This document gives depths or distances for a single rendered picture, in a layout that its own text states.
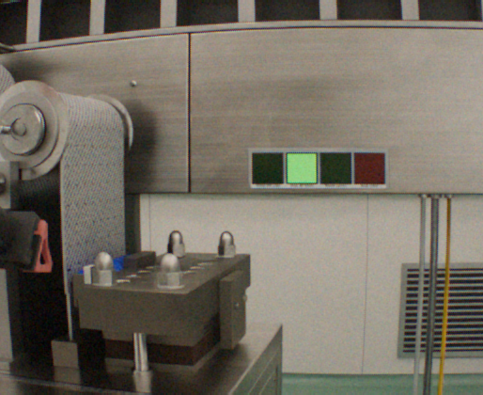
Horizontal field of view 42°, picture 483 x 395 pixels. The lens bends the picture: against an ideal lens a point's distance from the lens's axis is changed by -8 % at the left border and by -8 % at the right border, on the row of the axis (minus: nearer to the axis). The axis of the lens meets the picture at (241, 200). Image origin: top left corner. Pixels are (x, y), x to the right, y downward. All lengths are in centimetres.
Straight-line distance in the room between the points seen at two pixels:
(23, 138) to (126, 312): 29
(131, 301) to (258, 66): 52
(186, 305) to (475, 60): 67
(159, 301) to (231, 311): 18
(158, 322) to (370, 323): 278
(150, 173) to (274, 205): 234
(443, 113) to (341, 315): 252
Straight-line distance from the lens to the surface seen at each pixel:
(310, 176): 119
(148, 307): 90
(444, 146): 119
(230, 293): 103
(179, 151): 125
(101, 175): 110
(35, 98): 99
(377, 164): 118
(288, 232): 358
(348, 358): 367
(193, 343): 95
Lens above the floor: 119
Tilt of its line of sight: 3 degrees down
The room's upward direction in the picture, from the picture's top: straight up
